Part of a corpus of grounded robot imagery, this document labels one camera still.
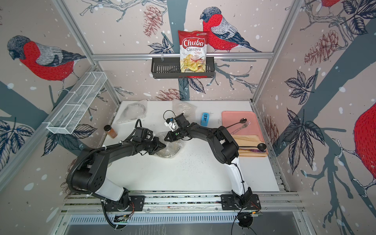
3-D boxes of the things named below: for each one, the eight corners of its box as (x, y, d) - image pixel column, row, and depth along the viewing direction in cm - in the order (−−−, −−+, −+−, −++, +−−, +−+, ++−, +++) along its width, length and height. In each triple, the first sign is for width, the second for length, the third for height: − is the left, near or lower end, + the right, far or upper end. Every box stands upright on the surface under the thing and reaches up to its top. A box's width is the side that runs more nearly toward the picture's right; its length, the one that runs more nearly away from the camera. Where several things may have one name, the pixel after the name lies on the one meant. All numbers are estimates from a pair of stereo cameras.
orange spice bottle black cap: (109, 138, 102) (102, 130, 94) (111, 132, 105) (104, 124, 97) (116, 138, 102) (109, 130, 94) (118, 132, 105) (111, 124, 97)
